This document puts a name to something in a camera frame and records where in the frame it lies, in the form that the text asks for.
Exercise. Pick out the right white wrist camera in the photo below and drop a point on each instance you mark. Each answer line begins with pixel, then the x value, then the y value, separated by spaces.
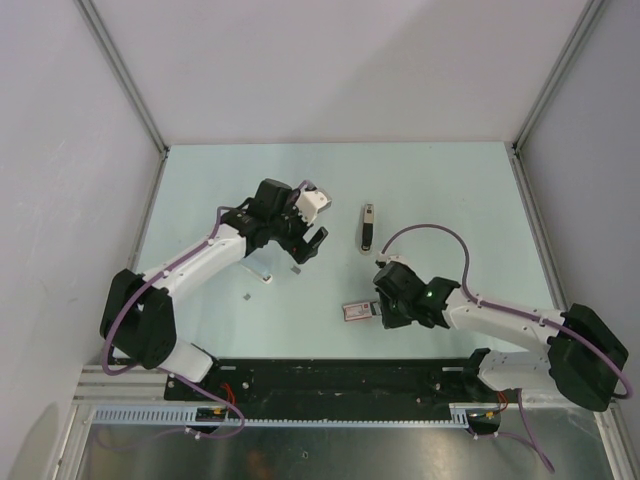
pixel 383 259

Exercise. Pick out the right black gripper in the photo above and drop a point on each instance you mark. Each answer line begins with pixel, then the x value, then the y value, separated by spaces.
pixel 389 320

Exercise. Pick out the aluminium corner post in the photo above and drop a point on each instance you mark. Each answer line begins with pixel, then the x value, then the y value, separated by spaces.
pixel 117 64
pixel 572 48

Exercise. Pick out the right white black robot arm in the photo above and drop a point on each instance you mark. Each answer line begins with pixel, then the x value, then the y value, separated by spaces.
pixel 572 352

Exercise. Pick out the light blue stapler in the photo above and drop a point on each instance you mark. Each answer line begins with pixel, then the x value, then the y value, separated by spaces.
pixel 258 269

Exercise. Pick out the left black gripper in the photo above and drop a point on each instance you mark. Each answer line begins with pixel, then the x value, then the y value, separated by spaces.
pixel 298 247

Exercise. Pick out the left aluminium corner post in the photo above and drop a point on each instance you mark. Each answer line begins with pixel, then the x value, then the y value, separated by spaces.
pixel 117 64

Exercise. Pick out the right aluminium side rail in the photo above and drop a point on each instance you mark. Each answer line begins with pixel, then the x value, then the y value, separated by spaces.
pixel 538 230

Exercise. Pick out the right aluminium corner post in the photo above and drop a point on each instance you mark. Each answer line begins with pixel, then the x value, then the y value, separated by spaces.
pixel 572 48

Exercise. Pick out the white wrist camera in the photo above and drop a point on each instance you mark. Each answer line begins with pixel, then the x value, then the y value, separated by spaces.
pixel 310 202
pixel 383 259

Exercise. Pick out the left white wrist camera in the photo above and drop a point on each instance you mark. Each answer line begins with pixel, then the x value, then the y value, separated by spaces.
pixel 310 202

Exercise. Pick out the aluminium front frame rail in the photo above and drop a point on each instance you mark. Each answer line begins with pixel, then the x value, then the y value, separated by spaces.
pixel 139 385

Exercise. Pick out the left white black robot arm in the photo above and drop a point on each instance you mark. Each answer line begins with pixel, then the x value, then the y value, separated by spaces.
pixel 139 317

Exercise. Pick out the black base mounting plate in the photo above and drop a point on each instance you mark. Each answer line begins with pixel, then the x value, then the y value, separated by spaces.
pixel 449 380

